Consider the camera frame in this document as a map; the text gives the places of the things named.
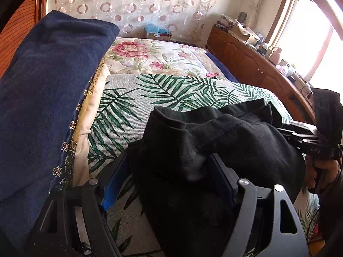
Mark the navy blue folded blanket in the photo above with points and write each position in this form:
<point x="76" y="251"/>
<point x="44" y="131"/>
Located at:
<point x="41" y="94"/>

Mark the wooden louvered wardrobe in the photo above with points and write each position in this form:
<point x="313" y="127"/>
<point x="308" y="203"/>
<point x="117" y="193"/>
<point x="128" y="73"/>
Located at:
<point x="18" y="17"/>

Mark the cardboard box on cabinet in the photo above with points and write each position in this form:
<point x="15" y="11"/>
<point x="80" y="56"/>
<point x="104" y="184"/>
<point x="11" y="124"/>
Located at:
<point x="245" y="34"/>

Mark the window with wooden frame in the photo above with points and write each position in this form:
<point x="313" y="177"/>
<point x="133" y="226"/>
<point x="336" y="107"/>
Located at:
<point x="308" y="42"/>

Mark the floral quilt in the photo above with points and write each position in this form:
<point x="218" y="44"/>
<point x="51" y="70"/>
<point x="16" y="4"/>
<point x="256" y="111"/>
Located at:
<point x="160" y="57"/>

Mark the pink thermos jug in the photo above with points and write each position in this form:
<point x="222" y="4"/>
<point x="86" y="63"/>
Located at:
<point x="275" y="56"/>

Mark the black garment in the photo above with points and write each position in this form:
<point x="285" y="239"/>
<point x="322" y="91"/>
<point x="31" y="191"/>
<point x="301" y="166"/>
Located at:
<point x="194" y="164"/>

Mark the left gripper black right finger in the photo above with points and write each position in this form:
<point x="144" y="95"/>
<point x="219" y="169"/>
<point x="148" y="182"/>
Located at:
<point x="266" y="223"/>

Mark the wooden sideboard cabinet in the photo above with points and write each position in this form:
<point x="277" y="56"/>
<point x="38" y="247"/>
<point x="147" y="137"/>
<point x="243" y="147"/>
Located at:
<point x="250" y="68"/>

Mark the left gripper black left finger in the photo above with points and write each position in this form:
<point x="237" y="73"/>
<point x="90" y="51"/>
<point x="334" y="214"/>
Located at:
<point x="73" y="220"/>

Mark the circle pattern sheer curtain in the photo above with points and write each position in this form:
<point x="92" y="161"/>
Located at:
<point x="183" y="18"/>

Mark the palm leaf bed cover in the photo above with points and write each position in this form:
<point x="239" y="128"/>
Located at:
<point x="250" y="152"/>

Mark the person's right hand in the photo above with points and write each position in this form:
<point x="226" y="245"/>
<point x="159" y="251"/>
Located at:
<point x="320" y="173"/>

